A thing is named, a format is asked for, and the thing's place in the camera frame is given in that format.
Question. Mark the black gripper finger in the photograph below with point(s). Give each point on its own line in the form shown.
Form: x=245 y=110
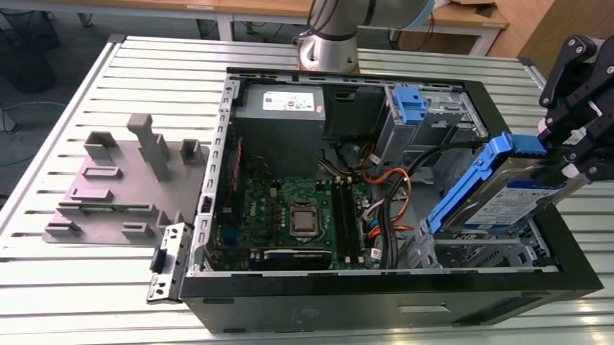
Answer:
x=572 y=57
x=566 y=169

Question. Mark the hard disk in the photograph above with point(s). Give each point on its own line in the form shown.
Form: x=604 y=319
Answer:
x=508 y=205

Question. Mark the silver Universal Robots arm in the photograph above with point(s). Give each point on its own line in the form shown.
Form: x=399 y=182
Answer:
x=331 y=50

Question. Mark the metal disk bay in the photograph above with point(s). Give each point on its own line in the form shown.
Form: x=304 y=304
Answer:
x=479 y=244

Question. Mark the wooden cabinet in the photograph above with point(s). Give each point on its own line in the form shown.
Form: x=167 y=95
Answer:
x=551 y=21

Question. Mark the grey metal drive cage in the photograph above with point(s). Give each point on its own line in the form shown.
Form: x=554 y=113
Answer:
x=407 y=143

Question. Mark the blue plastic drive latch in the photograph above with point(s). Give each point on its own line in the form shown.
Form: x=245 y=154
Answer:
x=410 y=104

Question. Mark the black RAM slot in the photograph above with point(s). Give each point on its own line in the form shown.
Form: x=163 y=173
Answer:
x=351 y=219
x=344 y=219
x=339 y=219

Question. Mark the CPU socket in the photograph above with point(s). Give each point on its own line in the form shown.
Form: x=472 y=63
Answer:
x=299 y=205

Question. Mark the silver CPU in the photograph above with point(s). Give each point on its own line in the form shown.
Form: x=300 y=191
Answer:
x=302 y=221

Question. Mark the grey power supply unit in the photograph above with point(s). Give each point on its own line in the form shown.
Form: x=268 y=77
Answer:
x=283 y=143

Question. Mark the black graphics card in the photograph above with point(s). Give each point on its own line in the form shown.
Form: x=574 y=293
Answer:
x=297 y=257

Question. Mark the black open PC case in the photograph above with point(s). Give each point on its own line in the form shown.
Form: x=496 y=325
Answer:
x=335 y=305

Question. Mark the green motherboard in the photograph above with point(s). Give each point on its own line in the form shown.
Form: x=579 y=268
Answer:
x=261 y=215

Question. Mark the grey plastic parts rack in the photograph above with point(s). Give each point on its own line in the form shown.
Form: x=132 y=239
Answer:
x=133 y=201

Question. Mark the green RAM stick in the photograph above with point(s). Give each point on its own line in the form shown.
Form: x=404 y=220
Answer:
x=97 y=208

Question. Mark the black waste bin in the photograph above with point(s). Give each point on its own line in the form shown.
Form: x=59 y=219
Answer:
x=28 y=54

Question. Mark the wooden desk white frame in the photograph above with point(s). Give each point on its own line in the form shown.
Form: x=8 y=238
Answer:
x=464 y=19
x=144 y=3

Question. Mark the metal card retention bracket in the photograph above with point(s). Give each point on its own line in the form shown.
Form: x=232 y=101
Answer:
x=173 y=233

